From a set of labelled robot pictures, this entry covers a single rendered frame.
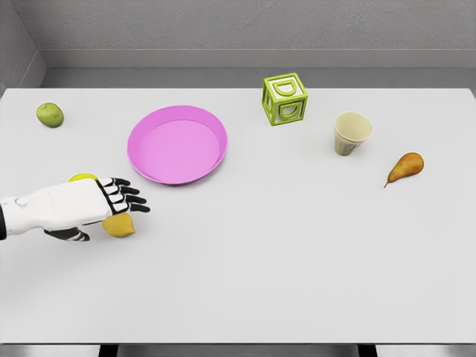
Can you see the beige ribbed cup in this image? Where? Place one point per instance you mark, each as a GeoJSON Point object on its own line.
{"type": "Point", "coordinates": [349, 135]}

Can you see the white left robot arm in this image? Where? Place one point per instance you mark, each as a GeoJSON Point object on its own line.
{"type": "Point", "coordinates": [20, 213]}

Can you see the pink round plate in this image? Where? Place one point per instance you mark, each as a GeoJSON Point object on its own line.
{"type": "Point", "coordinates": [176, 145]}

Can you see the green letter block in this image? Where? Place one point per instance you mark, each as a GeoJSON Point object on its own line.
{"type": "Point", "coordinates": [285, 99]}

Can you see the yellow-green round fruit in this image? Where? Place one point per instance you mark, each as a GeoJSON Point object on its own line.
{"type": "Point", "coordinates": [82, 177]}

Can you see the brown pear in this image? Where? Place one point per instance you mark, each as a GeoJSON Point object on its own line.
{"type": "Point", "coordinates": [407, 165]}

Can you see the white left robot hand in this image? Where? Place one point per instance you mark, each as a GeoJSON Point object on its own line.
{"type": "Point", "coordinates": [74, 202]}

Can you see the yellow lemon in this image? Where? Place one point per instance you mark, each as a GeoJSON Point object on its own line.
{"type": "Point", "coordinates": [119, 225]}

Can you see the green apple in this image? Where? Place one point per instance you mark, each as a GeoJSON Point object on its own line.
{"type": "Point", "coordinates": [50, 115]}

